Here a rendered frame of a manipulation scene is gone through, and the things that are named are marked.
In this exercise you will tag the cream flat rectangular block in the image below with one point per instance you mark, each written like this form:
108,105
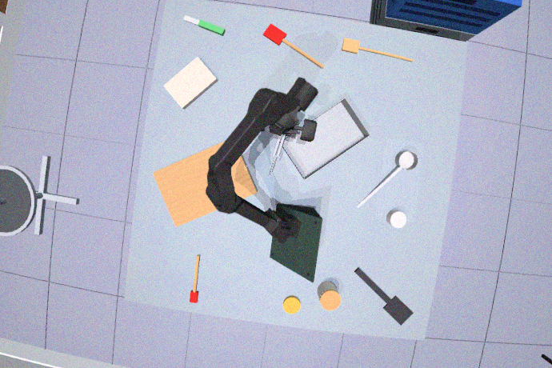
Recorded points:
190,83

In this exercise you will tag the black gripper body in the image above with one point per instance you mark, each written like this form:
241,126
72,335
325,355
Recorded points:
308,130

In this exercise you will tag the light orange flat rectangular board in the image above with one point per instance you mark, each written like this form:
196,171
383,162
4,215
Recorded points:
183,185

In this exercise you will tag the red spatula with wooden handle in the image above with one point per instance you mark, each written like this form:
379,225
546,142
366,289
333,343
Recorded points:
277,36

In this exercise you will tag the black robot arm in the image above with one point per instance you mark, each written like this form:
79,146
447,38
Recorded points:
266,108

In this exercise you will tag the white cylinder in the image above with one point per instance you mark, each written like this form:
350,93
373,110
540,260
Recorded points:
396,218

